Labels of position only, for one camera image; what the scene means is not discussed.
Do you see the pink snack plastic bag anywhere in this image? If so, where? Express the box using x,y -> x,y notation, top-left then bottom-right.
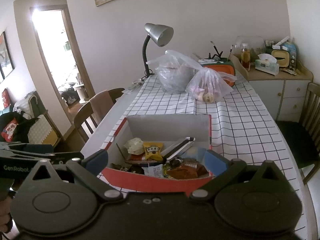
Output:
185,67 -> 237,103

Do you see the tissue box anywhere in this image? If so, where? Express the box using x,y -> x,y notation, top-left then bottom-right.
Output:
255,54 -> 279,76

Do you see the red cardboard box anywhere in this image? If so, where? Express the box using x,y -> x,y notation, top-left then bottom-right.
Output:
102,114 -> 213,194

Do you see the light blue snack pack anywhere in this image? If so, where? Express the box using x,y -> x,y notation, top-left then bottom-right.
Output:
181,146 -> 207,162

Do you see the right wooden chair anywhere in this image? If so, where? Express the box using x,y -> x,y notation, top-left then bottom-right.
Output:
276,83 -> 320,184

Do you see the yellow small snack pack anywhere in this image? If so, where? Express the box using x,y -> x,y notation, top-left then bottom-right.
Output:
143,142 -> 163,161

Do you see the silver black foil pack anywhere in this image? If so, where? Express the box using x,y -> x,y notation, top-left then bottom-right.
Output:
161,137 -> 195,164

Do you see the wooden chair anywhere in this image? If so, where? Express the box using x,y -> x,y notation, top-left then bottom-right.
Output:
276,83 -> 320,184
73,88 -> 125,142

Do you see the yellow minion snack pack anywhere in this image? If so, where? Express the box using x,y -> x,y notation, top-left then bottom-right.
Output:
163,163 -> 175,179

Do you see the amber glass bottle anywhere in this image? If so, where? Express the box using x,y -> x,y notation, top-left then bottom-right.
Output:
241,43 -> 251,72

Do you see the clear plastic bag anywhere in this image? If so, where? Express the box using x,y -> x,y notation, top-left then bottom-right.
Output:
147,50 -> 203,93

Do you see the red snack bag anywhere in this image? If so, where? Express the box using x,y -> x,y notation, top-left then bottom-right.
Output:
125,153 -> 150,164

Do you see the brown red chip bag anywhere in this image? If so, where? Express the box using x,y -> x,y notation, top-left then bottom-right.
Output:
167,163 -> 208,180

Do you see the cream snack bag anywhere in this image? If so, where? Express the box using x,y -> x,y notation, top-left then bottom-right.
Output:
124,138 -> 145,155

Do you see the black backpack on chair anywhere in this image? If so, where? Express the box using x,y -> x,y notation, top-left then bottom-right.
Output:
1,112 -> 38,143

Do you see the silver desk lamp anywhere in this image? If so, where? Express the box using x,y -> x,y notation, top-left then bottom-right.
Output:
140,23 -> 175,81

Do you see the left wooden chair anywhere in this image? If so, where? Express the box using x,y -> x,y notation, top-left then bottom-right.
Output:
73,88 -> 125,142

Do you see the white sideboard cabinet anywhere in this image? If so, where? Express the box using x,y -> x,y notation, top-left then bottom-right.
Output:
231,55 -> 313,122

